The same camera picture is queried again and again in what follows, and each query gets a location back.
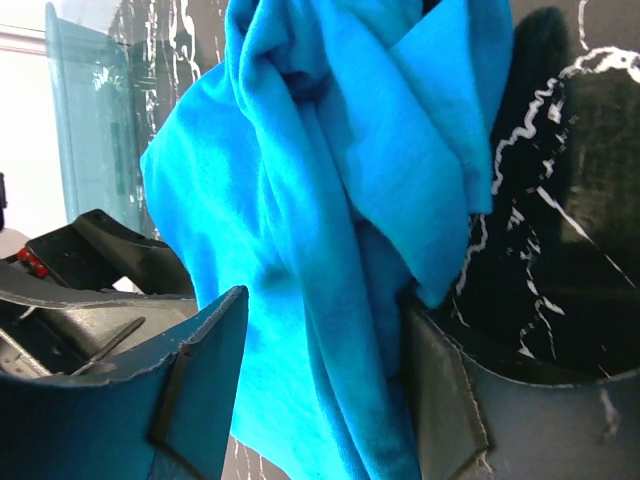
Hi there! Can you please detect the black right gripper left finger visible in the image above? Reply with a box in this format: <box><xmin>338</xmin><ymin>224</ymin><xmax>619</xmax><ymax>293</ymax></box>
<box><xmin>1</xmin><ymin>286</ymin><xmax>248</xmax><ymax>479</ymax></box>

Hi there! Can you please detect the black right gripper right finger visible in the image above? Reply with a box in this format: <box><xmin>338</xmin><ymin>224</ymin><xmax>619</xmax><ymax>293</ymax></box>
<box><xmin>397</xmin><ymin>293</ymin><xmax>639</xmax><ymax>479</ymax></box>

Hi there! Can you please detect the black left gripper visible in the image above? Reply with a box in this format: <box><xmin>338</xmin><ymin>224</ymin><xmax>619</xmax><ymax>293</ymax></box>
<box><xmin>0</xmin><ymin>172</ymin><xmax>201</xmax><ymax>379</ymax></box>

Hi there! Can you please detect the blue t shirt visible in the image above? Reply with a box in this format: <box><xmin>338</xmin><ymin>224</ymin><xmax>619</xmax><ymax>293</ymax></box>
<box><xmin>141</xmin><ymin>1</ymin><xmax>513</xmax><ymax>479</ymax></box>

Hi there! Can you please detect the teal transparent plastic bin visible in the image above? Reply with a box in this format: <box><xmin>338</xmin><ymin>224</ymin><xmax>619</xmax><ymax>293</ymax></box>
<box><xmin>45</xmin><ymin>2</ymin><xmax>144</xmax><ymax>233</ymax></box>

